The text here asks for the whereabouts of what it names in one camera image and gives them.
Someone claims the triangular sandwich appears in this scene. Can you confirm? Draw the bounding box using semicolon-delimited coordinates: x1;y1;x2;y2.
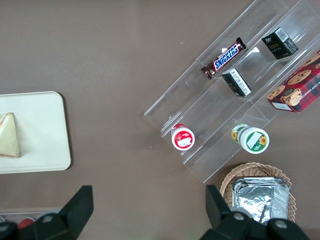
0;112;22;159

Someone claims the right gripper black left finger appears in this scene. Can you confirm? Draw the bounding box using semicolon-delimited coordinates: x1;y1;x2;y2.
0;184;95;240

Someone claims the light tan wicker basket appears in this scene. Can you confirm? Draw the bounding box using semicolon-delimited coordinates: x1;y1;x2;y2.
219;162;297;224

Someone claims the Snickers chocolate bar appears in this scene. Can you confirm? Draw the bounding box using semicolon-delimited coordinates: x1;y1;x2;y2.
200;36;247;81

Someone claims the clear acrylic bottle rack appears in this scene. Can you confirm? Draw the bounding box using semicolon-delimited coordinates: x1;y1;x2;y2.
0;211;62;240

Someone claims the silver foil container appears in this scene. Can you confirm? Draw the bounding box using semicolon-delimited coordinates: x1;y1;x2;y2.
231;176;292;223

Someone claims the red plaid cookie box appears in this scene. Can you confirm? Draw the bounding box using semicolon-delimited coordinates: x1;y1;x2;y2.
266;49;320;114

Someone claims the cream plastic tray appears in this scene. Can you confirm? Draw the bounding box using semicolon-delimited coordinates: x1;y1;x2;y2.
0;90;72;175

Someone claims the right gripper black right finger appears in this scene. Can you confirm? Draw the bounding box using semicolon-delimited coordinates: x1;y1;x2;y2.
199;184;310;240

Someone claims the red lid white cup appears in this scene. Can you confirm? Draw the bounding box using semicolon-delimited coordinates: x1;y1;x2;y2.
171;123;196;151

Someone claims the small black carton box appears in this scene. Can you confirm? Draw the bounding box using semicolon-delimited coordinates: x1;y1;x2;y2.
261;26;300;61
221;67;253;98

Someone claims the red cola bottle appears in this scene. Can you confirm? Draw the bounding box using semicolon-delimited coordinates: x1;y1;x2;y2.
17;217;35;230

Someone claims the green lid white cup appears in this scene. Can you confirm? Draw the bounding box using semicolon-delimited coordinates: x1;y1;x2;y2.
230;123;270;154

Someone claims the clear acrylic stepped stand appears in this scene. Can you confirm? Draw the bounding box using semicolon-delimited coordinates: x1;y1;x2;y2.
143;0;320;185

